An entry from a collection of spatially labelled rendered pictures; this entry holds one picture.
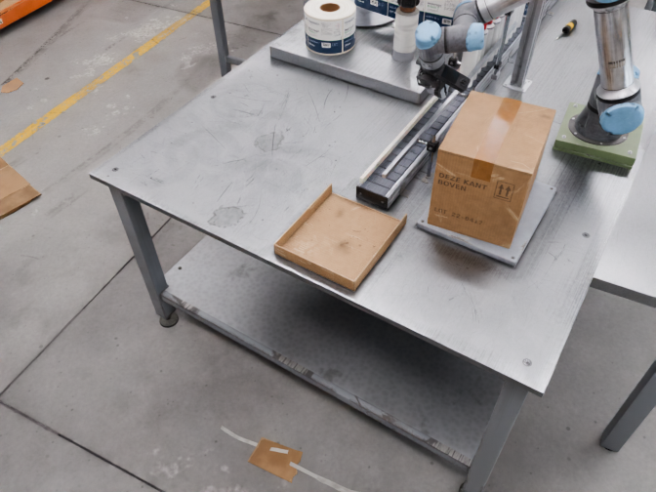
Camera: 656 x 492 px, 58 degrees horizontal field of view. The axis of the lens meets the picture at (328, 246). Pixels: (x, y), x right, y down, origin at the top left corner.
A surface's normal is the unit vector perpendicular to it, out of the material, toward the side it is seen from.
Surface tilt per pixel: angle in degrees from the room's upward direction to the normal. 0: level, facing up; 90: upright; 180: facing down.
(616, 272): 0
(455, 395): 0
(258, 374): 0
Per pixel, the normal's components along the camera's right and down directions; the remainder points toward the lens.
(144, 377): -0.01, -0.68
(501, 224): -0.43, 0.66
